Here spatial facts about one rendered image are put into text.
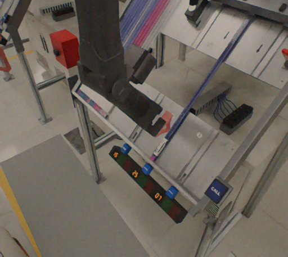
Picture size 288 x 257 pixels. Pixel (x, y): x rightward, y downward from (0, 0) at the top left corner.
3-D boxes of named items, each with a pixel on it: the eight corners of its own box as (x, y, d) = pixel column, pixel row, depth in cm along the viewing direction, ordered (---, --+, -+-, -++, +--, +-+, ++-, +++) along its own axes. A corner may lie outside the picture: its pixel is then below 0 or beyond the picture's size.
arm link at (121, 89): (76, 72, 47) (109, 93, 44) (110, 21, 48) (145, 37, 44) (106, 94, 58) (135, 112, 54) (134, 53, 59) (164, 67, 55)
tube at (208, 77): (154, 161, 81) (152, 161, 80) (151, 158, 82) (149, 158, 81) (250, 22, 76) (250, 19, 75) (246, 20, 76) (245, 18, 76)
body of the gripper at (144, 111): (136, 89, 65) (121, 76, 59) (165, 109, 59) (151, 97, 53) (120, 109, 65) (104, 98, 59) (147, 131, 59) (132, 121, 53)
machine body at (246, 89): (220, 238, 134) (255, 167, 92) (134, 156, 172) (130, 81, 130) (282, 168, 166) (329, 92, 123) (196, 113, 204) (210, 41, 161)
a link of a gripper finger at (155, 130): (162, 110, 69) (148, 96, 61) (182, 124, 65) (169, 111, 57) (147, 130, 69) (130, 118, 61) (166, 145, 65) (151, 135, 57)
